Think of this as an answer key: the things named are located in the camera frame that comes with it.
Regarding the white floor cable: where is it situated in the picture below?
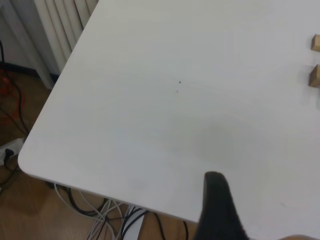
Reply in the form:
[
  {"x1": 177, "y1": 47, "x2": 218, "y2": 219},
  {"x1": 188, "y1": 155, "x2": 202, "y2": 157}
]
[{"x1": 53, "y1": 183, "x2": 126, "y2": 240}]

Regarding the flat wooden block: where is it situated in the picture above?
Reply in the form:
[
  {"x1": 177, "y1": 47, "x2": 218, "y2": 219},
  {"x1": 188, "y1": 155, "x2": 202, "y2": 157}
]
[{"x1": 311, "y1": 34, "x2": 320, "y2": 53}]

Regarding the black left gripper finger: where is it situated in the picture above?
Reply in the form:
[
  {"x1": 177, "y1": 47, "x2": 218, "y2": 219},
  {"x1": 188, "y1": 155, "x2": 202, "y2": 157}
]
[{"x1": 194, "y1": 171, "x2": 250, "y2": 240}]

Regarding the arched wooden block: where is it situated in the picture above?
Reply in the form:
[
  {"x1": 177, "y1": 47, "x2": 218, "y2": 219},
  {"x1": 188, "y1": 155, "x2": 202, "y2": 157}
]
[{"x1": 308, "y1": 64, "x2": 320, "y2": 88}]

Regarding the white power strip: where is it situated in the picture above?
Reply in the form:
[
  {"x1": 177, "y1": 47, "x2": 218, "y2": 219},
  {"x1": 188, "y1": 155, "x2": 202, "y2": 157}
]
[
  {"x1": 0, "y1": 136, "x2": 25, "y2": 166},
  {"x1": 121, "y1": 209, "x2": 146, "y2": 240}
]

